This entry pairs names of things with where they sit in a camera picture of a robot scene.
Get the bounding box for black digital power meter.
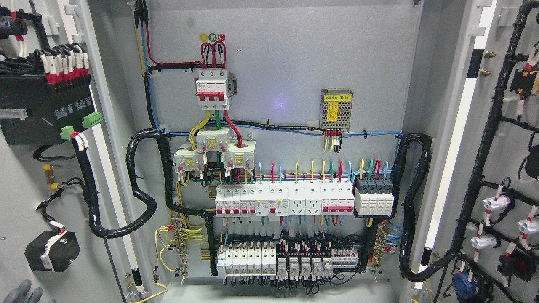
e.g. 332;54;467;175
0;74;103;145

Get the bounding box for grey cabinet door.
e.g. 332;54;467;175
1;0;147;303
432;0;538;303

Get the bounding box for grey surge protector block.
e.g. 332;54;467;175
354;177;395;219

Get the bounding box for black cable loom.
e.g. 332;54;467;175
396;133;457;282
72;128;217;276

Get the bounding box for white socket breaker row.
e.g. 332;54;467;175
214;180;354;221

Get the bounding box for red white main breaker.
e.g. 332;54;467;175
195;68;232;111

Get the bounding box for white lower breaker row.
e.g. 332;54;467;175
217;243;277;280

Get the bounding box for black left cable loom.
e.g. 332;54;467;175
72;128;217;276

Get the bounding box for lower relay terminal row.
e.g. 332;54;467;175
274;232;359;285

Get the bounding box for metal mesh power supply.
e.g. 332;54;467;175
320;88;353;129

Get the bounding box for black right cable loom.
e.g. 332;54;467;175
396;133;457;282

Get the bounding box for white current transformers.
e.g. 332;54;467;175
173;127;256;175

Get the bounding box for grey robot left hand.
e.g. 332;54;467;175
3;279;43;303

